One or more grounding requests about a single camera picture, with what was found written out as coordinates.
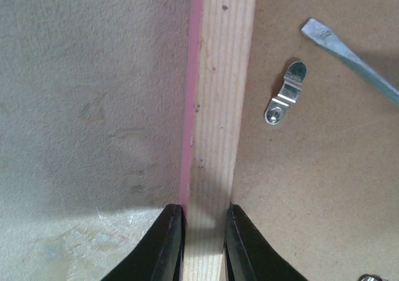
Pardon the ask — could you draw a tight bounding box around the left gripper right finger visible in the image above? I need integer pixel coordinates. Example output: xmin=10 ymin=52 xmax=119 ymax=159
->
xmin=224 ymin=204 xmax=307 ymax=281

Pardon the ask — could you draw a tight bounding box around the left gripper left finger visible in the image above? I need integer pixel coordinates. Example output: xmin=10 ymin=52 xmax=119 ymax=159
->
xmin=103 ymin=204 xmax=185 ymax=280

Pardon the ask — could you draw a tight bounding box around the yellow handled screwdriver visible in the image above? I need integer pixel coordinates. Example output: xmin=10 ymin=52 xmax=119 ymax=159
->
xmin=300 ymin=17 xmax=398 ymax=106

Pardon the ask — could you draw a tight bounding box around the pink wooden picture frame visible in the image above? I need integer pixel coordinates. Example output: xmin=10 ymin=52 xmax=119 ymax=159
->
xmin=179 ymin=0 xmax=256 ymax=280

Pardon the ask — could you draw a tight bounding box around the brown frame backing board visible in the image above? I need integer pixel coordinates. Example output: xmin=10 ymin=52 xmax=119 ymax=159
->
xmin=233 ymin=0 xmax=398 ymax=280

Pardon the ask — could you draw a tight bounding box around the metal frame retaining clip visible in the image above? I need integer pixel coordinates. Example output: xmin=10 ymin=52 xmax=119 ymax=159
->
xmin=264 ymin=61 xmax=307 ymax=125
xmin=358 ymin=274 xmax=388 ymax=281

